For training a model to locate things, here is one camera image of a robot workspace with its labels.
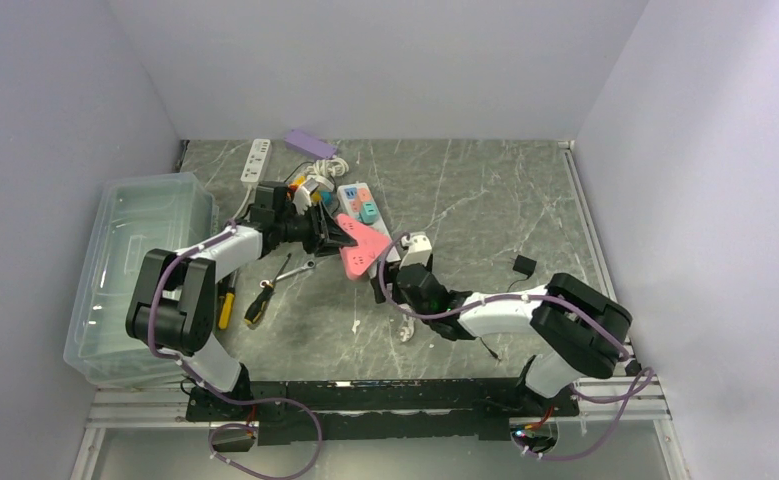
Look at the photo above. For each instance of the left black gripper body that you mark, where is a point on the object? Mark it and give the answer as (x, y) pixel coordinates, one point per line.
(304, 228)

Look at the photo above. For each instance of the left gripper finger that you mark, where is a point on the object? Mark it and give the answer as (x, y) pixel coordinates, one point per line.
(329, 232)
(325, 250)

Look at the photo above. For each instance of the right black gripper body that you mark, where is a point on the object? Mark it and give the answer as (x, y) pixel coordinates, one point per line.
(390, 269)

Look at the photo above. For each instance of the white long power strip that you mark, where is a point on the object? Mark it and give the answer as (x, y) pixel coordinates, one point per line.
(346, 195)

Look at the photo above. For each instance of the pink triangular power strip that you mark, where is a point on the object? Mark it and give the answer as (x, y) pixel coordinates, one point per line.
(369, 245)

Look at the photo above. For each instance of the black power adapter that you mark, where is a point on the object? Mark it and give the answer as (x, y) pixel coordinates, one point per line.
(524, 265)

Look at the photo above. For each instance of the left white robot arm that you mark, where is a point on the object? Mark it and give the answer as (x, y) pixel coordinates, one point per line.
(174, 306)

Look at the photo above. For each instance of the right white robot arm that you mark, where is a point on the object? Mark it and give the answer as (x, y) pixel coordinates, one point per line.
(584, 331)

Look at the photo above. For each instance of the teal plug adapter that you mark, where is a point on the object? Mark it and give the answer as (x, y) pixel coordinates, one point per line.
(369, 213)

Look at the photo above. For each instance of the orange plug adapter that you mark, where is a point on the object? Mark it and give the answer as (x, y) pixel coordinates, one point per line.
(363, 195)

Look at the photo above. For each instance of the silver ratchet wrench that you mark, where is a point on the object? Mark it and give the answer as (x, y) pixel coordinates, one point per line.
(308, 265)

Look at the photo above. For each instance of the purple flat box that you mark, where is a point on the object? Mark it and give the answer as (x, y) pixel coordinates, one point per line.
(308, 145)

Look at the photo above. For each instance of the small white power strip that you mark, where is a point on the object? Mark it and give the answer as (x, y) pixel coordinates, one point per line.
(256, 161)

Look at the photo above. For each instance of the black yellow screwdriver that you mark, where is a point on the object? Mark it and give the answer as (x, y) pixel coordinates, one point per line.
(258, 306)

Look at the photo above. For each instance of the yellow black small tool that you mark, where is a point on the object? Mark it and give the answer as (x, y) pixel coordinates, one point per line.
(228, 297)

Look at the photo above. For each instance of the clear plastic storage bin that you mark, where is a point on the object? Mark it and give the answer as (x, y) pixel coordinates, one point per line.
(134, 216)

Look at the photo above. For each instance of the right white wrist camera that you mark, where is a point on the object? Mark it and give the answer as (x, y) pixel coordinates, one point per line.
(417, 249)

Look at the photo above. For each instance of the black base frame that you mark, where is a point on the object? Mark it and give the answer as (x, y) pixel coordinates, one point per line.
(288, 412)

